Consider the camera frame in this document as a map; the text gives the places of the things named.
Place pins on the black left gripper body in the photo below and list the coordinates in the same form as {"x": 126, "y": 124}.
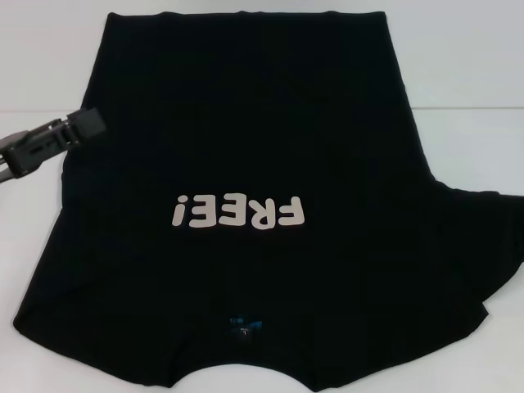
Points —
{"x": 28, "y": 153}

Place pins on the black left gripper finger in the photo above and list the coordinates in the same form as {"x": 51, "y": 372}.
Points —
{"x": 90, "y": 125}
{"x": 61, "y": 133}

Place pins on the black shirt with FREE print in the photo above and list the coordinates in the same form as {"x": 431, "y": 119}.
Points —
{"x": 266, "y": 123}

